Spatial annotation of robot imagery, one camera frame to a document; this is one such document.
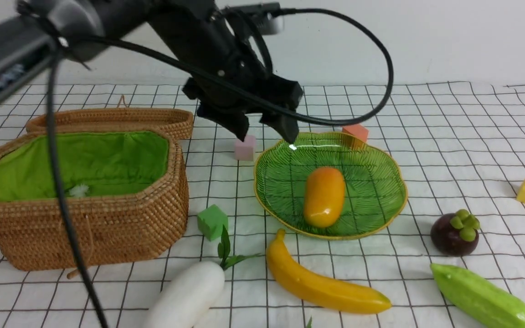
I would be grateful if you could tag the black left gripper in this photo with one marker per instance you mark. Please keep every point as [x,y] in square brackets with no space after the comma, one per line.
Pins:
[230,46]

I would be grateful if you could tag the orange yellow toy mango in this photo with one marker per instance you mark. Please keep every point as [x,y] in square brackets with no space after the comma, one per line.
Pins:
[324,197]

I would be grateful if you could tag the white toy radish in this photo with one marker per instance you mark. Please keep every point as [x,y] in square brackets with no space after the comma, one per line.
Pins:
[188,298]

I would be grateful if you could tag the yellow toy banana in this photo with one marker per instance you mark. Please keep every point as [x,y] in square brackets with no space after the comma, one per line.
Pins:
[322,291]

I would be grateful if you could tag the purple toy mangosteen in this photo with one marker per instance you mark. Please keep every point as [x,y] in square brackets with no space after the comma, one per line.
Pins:
[456,234]

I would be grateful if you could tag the green toy cucumber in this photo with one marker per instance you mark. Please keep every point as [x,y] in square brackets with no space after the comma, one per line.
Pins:
[477,297]

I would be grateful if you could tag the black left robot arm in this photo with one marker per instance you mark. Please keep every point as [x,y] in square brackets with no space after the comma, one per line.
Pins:
[29,40]

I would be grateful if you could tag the pink foam cube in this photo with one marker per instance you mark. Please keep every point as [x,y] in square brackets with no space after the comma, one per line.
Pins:
[245,150]

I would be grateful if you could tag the woven wicker basket lid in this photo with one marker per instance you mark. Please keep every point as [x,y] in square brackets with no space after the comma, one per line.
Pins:
[176,123]

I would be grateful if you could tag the orange foam cube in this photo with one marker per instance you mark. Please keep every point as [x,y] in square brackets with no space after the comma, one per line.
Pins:
[357,130]

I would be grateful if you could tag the green foam cube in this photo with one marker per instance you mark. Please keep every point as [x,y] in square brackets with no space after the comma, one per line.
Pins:
[211,222]

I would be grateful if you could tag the checkered white tablecloth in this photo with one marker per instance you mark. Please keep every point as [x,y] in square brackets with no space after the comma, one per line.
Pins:
[458,144]

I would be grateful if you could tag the green glass leaf plate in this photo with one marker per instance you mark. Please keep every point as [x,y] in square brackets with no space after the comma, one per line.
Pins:
[375,190]

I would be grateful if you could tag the woven wicker basket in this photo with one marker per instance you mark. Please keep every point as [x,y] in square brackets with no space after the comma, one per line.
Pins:
[127,197]

